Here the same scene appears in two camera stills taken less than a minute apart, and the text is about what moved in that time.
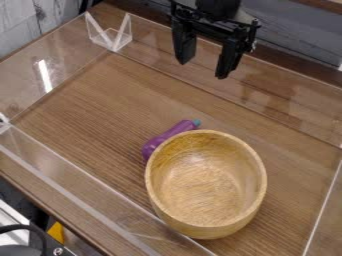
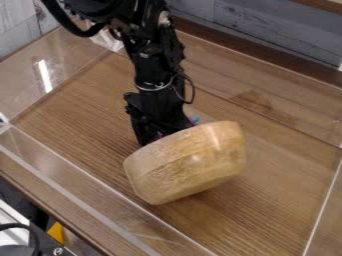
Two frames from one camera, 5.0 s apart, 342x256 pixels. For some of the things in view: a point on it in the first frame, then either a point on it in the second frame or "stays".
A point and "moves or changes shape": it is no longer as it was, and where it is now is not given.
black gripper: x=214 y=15 → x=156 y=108
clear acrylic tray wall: x=109 y=218 stays
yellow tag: x=57 y=232 stays
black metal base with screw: x=46 y=246 stays
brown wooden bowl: x=206 y=180 moves or changes shape
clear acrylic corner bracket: x=113 y=39 stays
